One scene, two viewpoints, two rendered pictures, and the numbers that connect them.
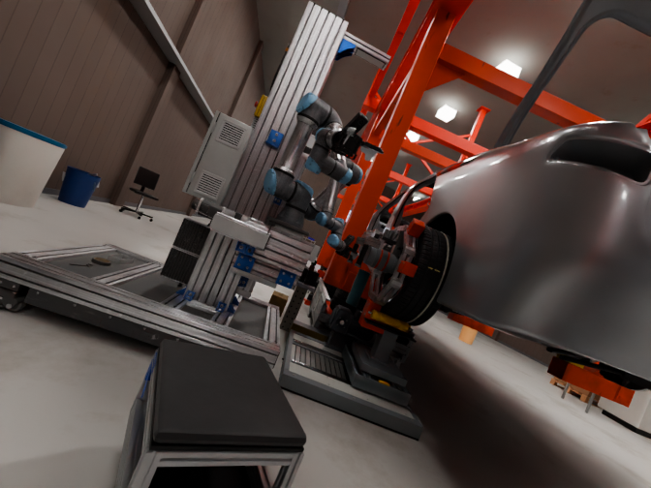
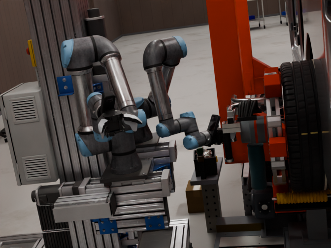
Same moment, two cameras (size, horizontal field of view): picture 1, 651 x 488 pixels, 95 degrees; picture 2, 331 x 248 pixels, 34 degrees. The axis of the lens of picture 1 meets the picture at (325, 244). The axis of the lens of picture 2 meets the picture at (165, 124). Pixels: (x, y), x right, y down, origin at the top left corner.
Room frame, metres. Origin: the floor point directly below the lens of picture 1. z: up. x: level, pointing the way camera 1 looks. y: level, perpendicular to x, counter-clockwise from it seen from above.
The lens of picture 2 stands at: (-0.67, -0.65, 1.62)
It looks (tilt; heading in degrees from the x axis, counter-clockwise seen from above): 14 degrees down; 16
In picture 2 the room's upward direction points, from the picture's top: 8 degrees counter-clockwise
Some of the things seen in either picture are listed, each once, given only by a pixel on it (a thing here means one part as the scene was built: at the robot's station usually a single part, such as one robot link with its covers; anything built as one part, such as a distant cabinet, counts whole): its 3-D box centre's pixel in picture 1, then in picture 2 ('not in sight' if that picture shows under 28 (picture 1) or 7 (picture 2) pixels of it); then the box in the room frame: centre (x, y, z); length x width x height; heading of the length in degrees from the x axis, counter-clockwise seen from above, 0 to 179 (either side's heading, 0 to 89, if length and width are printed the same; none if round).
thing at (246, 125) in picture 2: (381, 259); (261, 129); (2.01, -0.39, 0.85); 0.21 x 0.14 x 0.14; 94
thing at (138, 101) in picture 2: not in sight; (136, 110); (2.09, 0.30, 0.98); 0.13 x 0.12 x 0.14; 134
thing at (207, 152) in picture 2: (307, 274); (205, 161); (2.52, 0.04, 0.51); 0.20 x 0.14 x 0.13; 11
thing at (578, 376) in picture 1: (586, 368); not in sight; (2.66, -2.58, 0.69); 0.52 x 0.17 x 0.35; 94
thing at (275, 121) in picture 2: (390, 263); (275, 128); (2.02, -0.46, 0.85); 0.54 x 0.07 x 0.54; 4
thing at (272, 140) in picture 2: (407, 268); (277, 146); (1.70, -0.48, 0.85); 0.09 x 0.08 x 0.07; 4
